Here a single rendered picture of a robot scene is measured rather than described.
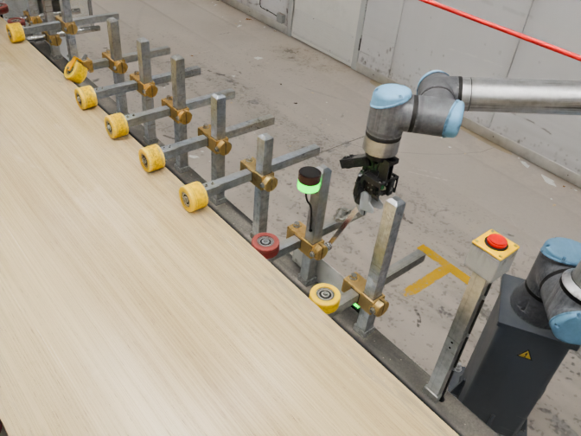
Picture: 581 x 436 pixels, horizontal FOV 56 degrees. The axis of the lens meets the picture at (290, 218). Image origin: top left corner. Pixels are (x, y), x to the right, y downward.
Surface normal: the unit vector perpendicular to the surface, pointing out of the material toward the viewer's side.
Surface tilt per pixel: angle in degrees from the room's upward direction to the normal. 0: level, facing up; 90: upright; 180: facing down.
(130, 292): 0
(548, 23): 90
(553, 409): 0
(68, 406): 0
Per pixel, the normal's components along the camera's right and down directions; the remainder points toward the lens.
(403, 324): 0.08, -0.78
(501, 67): -0.77, 0.34
